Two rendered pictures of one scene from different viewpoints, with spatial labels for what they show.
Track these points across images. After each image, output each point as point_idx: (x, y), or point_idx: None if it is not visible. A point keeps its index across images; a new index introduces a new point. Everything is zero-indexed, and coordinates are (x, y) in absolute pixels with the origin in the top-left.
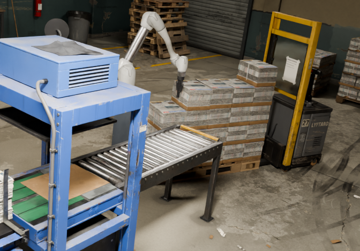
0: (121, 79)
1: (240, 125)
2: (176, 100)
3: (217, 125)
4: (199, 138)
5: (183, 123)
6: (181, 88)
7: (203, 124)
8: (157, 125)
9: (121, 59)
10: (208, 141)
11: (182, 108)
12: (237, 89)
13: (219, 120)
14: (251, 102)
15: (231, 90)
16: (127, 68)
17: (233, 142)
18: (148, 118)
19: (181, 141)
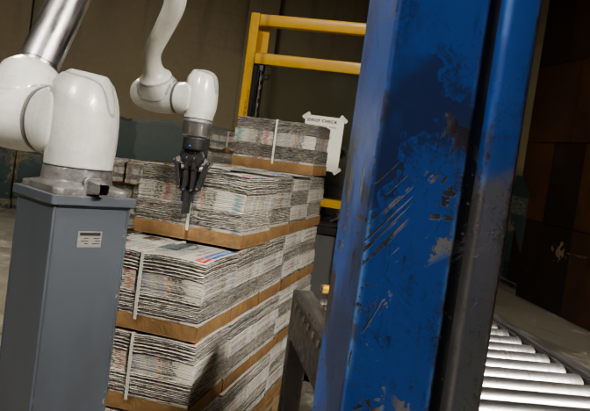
0: (73, 128)
1: (290, 284)
2: (169, 225)
3: (269, 292)
4: None
5: (230, 294)
6: (204, 177)
7: (255, 291)
8: (165, 317)
9: (20, 59)
10: None
11: (212, 247)
12: (296, 180)
13: (272, 274)
14: (304, 219)
15: (291, 184)
16: (99, 80)
17: (279, 337)
18: None
19: None
